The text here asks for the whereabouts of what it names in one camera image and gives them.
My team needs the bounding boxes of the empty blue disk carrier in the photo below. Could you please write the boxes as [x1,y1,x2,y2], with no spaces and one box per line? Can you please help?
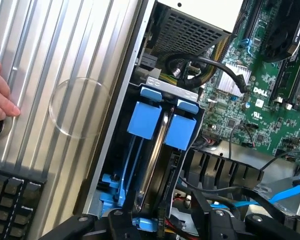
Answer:
[97,84,166,231]

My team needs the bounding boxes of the metal disk bay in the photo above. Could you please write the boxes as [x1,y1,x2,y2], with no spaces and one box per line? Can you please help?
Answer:
[124,76,208,218]

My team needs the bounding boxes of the person's bare hand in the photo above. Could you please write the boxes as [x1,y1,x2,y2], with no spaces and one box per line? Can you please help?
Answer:
[0,49,22,121]

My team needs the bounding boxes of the black keyboard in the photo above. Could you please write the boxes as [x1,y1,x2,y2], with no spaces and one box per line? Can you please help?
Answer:
[0,169,48,240]

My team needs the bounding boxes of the green motherboard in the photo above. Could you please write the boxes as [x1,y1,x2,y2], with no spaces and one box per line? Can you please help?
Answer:
[187,0,300,161]

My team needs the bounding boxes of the open PC case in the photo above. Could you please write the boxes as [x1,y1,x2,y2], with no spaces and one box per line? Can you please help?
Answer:
[72,0,300,240]

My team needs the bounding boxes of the silver chipset heat sink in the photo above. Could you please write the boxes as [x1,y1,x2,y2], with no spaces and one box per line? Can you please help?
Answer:
[216,62,252,97]

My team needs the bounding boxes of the black RAM slot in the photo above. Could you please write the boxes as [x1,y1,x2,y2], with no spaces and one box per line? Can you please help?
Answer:
[284,72,300,111]
[268,57,296,105]

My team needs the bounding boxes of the silver power supply unit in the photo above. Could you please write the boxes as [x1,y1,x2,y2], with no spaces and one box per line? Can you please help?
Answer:
[144,0,243,58]

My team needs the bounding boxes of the black graphics card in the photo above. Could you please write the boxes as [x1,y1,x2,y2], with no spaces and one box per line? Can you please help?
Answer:
[262,0,300,63]

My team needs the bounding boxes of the black plastic cable guide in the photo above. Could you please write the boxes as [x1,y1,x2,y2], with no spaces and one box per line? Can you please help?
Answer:
[187,149,265,188]

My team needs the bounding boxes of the blue SATA wire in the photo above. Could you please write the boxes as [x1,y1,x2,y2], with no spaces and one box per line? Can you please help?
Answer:
[209,176,300,208]

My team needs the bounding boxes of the thick black wire angled plug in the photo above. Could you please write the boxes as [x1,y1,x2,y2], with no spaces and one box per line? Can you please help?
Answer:
[164,53,249,94]

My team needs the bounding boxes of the braided yellow black wire bundle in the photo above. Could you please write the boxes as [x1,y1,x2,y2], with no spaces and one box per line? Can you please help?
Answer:
[159,34,237,87]

